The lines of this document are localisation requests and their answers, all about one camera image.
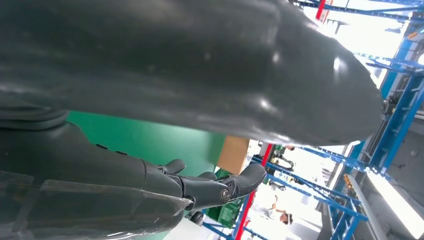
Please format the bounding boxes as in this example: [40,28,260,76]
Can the blue metal rack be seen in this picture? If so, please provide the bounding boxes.
[202,0,424,240]

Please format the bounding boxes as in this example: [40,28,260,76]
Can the red pole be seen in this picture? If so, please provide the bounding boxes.
[234,0,329,240]

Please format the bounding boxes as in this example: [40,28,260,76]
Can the brown cardboard box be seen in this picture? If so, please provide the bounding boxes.
[216,135,250,176]

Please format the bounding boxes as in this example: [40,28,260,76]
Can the black caster wheel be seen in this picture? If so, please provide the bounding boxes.
[189,210,205,227]

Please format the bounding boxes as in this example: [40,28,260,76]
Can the distant person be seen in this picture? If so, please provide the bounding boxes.
[269,144,296,171]
[261,194,294,227]

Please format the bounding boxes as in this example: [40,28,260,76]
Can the white ceiling light panel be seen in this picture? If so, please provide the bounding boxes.
[364,168,424,240]

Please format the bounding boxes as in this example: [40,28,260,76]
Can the green plastic crate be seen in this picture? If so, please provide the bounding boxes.
[206,168,245,230]

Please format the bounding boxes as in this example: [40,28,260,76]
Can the white table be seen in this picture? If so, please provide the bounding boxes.
[161,216,216,240]

